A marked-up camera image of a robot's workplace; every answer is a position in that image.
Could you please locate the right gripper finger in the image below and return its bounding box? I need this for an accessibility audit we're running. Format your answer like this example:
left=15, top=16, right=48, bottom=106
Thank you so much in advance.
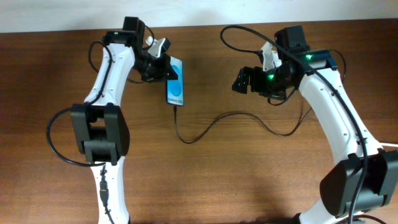
left=238, top=67, right=252, bottom=83
left=232, top=79, right=248, bottom=93

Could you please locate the blue Galaxy smartphone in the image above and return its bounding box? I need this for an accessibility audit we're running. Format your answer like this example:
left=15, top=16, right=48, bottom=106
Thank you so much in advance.
left=165, top=57, right=184, bottom=106

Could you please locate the black USB charger cable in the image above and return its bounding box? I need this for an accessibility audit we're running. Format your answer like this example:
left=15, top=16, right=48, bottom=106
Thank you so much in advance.
left=172, top=49, right=348, bottom=144

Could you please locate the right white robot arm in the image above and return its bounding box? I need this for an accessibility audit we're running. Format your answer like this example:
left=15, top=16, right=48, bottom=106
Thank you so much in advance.
left=232, top=26, right=397, bottom=223

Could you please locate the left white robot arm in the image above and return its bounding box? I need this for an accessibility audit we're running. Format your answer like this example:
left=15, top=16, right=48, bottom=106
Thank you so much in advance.
left=70, top=17, right=178, bottom=223

